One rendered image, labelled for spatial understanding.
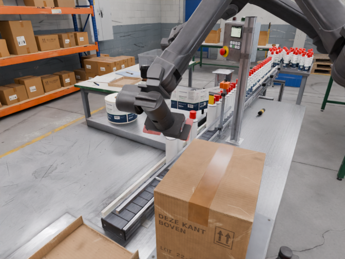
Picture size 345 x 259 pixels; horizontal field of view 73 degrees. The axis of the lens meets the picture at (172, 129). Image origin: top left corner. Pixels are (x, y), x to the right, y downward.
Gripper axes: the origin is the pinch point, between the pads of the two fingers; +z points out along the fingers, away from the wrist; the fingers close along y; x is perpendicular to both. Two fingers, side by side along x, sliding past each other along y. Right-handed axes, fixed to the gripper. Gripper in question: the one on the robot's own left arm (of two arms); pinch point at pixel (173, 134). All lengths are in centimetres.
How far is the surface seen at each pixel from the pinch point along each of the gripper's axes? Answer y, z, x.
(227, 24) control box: 2, 25, -77
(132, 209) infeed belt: 13.1, 17.6, 24.6
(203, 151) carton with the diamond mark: -9.0, 6.3, 1.0
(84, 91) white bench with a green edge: 172, 118, -76
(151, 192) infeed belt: 11.3, 24.4, 16.4
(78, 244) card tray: 23.7, 10.6, 40.1
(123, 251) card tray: 8.7, 13.5, 37.0
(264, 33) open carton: 27, 389, -460
